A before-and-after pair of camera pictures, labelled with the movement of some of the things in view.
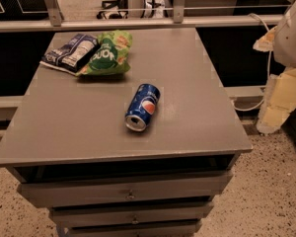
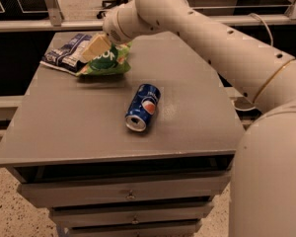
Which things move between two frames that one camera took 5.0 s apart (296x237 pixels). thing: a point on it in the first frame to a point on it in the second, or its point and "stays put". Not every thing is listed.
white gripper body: [291, 39] to [111, 28]
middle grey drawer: [81, 215] stays put
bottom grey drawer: [130, 227] stays put
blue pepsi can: [142, 107] stays put
